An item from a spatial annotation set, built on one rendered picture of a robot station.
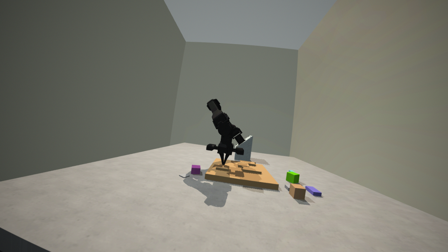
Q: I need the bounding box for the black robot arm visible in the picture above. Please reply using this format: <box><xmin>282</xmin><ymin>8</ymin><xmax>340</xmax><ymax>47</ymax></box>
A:
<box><xmin>207</xmin><ymin>99</ymin><xmax>245</xmax><ymax>154</ymax></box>

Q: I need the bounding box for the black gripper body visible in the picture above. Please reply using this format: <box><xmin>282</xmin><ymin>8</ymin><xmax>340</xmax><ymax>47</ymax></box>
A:
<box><xmin>206</xmin><ymin>136</ymin><xmax>244</xmax><ymax>155</ymax></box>

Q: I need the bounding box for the green block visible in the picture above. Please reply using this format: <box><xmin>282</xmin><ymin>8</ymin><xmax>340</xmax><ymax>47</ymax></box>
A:
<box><xmin>286</xmin><ymin>171</ymin><xmax>299</xmax><ymax>184</ymax></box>

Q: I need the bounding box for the orange puzzle board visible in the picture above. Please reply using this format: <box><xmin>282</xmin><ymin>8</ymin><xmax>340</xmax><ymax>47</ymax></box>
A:
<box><xmin>205</xmin><ymin>158</ymin><xmax>279</xmax><ymax>190</ymax></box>

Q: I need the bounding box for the brown cube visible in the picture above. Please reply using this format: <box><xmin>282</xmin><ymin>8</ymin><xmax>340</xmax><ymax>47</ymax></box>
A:
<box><xmin>289</xmin><ymin>183</ymin><xmax>306</xmax><ymax>200</ymax></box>

